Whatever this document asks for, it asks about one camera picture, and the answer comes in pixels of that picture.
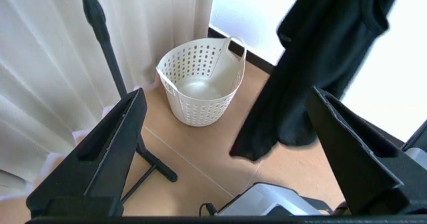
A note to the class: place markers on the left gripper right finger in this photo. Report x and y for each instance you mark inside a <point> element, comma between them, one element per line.
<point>360,184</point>

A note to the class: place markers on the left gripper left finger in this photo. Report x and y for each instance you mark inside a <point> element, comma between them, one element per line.
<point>100,184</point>

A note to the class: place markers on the black garment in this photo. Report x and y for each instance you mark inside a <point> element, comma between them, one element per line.
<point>317,50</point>

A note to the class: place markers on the white laundry basket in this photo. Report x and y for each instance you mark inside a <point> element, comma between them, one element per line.
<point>200,110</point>

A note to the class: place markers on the black clothes rack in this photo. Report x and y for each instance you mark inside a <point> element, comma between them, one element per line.
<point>96,17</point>

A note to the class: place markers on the beige curtain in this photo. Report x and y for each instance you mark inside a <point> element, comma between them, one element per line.
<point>43,67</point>

